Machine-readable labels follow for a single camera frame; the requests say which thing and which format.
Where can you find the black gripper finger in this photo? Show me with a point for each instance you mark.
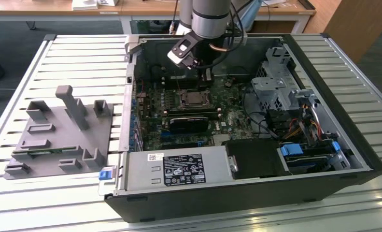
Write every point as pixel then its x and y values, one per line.
pixel 207 78

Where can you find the silver CPU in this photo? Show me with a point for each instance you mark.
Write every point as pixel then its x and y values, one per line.
pixel 196 97

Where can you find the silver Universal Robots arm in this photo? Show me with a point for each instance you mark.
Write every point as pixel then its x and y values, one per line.
pixel 210 21

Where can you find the thin metal locking lever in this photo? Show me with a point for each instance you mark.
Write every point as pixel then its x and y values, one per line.
pixel 178 84

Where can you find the green RAM stick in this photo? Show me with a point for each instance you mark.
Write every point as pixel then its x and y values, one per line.
pixel 194 116
pixel 57 151

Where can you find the green motherboard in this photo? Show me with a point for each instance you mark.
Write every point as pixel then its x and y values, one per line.
pixel 235 120

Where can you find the black graphics card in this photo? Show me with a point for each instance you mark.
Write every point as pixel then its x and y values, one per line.
pixel 187 125

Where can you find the silver metal drive cage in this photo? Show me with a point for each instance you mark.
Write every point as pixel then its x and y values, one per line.
pixel 275 87

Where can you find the silver chipset heatsink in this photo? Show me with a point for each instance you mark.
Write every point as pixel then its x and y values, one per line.
pixel 222 139

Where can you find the white papers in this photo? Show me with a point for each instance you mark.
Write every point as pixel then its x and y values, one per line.
pixel 275 3

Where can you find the black plastic shroud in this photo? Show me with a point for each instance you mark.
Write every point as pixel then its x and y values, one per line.
pixel 259 157

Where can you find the silver metal latch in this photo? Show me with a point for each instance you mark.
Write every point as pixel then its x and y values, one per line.
pixel 234 164

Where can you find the white box blue print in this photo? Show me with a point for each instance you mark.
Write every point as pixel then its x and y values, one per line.
pixel 108 2

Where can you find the blue disk carrier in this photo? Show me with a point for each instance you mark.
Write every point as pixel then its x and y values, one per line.
pixel 291 149

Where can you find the silver power supply unit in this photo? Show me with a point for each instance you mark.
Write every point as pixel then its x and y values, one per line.
pixel 136 169

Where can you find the wooden cabinet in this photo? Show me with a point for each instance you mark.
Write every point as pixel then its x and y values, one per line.
pixel 359 24

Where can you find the grey parts rack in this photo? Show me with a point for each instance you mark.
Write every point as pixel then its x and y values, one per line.
pixel 66 135

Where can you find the blue case latch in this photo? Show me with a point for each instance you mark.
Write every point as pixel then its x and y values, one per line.
pixel 106 175

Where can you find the black PC case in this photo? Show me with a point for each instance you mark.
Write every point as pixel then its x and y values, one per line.
pixel 243 205

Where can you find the wooden office desk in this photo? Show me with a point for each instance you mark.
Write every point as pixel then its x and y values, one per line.
pixel 33 9

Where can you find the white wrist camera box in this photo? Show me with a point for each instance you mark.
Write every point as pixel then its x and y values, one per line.
pixel 182 52

